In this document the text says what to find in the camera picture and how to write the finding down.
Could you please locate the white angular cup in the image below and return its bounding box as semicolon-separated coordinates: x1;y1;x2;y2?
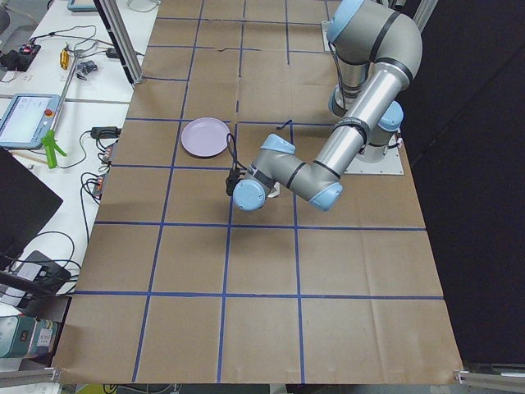
268;182;281;198

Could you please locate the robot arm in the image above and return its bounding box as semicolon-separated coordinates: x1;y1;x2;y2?
232;1;422;211

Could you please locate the lavender plate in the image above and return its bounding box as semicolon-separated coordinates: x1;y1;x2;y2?
181;117;230;158

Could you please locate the brown paper table cover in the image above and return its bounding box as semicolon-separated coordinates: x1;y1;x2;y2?
53;1;461;384

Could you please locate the black power adapter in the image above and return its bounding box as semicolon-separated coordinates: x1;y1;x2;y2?
89;126;121;140

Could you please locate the green plastic clamp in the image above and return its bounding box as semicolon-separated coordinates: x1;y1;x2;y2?
41;130;67;169

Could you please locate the black monitor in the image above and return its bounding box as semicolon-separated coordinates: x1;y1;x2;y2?
1;149;63;258

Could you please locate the yellow tool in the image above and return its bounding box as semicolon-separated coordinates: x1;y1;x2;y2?
59;48;70;70

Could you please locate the teach pendant tablet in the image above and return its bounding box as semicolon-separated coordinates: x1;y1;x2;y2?
1;93;60;149

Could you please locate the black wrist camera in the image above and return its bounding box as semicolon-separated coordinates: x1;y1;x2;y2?
225;168;246;197

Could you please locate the black braided cable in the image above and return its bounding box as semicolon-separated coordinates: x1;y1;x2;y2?
225;132;247;173

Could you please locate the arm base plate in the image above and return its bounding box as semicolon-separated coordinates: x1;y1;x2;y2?
345;135;404;176
321;21;331;53

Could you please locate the aluminium frame post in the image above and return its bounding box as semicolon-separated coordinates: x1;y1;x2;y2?
94;0;144;85

